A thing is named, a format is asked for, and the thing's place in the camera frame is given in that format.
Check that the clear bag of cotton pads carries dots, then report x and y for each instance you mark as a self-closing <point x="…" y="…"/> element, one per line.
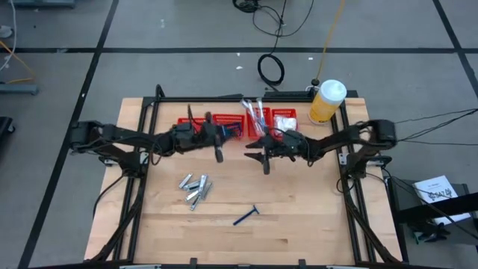
<point x="285" y="123"/>

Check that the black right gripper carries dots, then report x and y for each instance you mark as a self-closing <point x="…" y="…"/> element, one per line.
<point x="285" y="145"/>

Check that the black side stand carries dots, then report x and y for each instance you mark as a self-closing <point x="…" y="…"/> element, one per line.
<point x="401" y="198"/>

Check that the white printed booklet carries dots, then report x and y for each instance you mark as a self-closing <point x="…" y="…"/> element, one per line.
<point x="435" y="190"/>

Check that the red plastic basket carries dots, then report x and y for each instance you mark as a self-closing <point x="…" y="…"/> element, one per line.
<point x="249" y="130"/>
<point x="186" y="120"/>
<point x="228" y="119"/>
<point x="284" y="111"/>

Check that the yellow wipes canister white lid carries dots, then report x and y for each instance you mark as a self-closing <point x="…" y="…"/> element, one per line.
<point x="328" y="101"/>

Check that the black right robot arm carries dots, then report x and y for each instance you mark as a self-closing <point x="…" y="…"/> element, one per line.
<point x="351" y="138"/>

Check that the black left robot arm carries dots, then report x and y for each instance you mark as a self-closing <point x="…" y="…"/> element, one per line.
<point x="127" y="136"/>

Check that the grey metal floor base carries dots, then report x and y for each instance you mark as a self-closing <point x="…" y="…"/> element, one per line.
<point x="41" y="3"/>
<point x="16" y="89"/>

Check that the black metal rig frame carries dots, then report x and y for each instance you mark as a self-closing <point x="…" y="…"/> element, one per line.
<point x="224" y="99"/>

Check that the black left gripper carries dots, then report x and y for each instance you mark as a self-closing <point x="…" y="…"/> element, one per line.
<point x="194" y="136"/>

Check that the white toothbrush blue grip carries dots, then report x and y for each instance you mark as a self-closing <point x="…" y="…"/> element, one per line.
<point x="261" y="112"/>

